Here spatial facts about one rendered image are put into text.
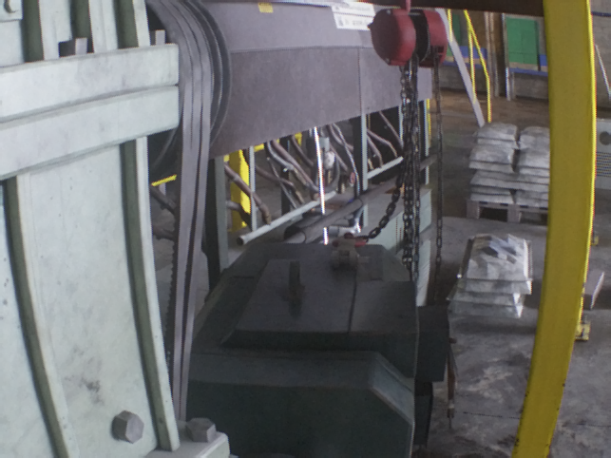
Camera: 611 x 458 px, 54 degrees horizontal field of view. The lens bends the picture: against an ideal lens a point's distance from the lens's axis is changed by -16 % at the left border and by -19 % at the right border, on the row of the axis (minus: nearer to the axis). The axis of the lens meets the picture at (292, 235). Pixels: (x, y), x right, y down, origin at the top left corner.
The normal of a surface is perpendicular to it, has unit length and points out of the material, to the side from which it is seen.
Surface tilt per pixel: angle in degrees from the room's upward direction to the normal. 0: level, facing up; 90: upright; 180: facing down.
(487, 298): 65
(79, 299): 90
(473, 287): 60
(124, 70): 90
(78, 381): 90
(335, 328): 0
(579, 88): 90
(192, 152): 99
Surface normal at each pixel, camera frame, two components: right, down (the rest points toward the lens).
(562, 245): -0.45, 0.26
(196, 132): 0.89, 0.16
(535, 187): -0.39, -0.18
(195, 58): 0.87, -0.07
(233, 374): -0.03, -0.96
